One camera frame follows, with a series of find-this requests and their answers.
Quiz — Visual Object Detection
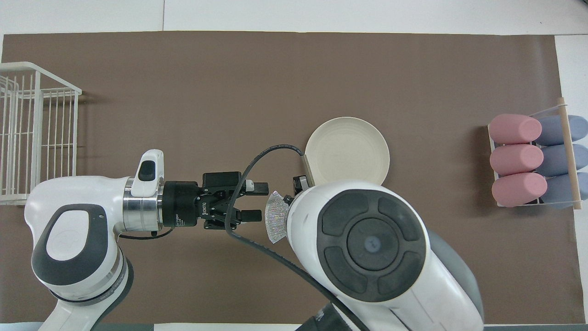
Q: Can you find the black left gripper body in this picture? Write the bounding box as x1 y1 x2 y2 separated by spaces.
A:
163 181 230 229

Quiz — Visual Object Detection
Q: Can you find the silver glitter sponge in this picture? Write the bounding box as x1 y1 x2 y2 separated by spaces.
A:
265 191 290 244

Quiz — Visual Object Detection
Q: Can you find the cream round plate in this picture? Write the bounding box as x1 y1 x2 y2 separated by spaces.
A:
305 117 390 187

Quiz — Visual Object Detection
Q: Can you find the brown paper table mat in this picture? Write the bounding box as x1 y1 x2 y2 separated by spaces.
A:
0 31 586 325

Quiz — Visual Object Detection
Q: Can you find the pink plastic cup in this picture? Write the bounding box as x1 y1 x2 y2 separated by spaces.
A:
492 172 548 208
490 144 545 176
488 114 543 144

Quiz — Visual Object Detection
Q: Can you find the blue plastic cup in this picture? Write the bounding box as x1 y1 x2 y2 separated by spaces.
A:
542 172 588 210
537 144 588 177
535 115 588 147

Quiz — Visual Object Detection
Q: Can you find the wooden cup rack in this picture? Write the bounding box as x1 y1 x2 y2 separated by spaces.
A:
487 97 583 211

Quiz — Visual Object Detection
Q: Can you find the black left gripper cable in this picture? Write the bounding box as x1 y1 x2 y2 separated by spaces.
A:
119 228 174 240

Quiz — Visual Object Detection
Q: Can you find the white wire dish rack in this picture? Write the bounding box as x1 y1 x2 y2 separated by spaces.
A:
0 62 83 206

